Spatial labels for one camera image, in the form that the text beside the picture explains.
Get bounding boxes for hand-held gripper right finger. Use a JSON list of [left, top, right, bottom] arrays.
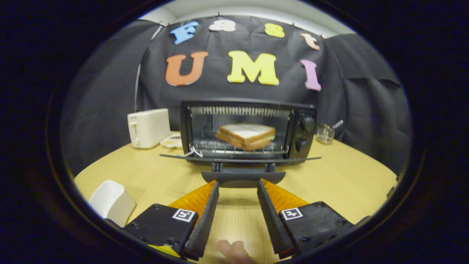
[[256, 179, 370, 259]]

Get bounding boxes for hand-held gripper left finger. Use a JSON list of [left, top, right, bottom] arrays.
[[123, 180, 220, 261]]

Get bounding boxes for toast sandwich with lettuce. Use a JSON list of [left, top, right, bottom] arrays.
[[215, 123, 276, 151]]

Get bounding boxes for black toaster oven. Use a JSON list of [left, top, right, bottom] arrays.
[[160, 98, 322, 188]]

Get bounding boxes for white pop-up toaster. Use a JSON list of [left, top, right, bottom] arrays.
[[127, 108, 171, 149]]

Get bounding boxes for small white snack dish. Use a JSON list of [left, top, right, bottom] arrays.
[[160, 133, 182, 149]]

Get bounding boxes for white paper tray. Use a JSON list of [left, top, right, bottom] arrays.
[[89, 180, 137, 228]]

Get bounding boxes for wire mesh utensil holder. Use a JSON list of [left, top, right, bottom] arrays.
[[316, 124, 335, 144]]

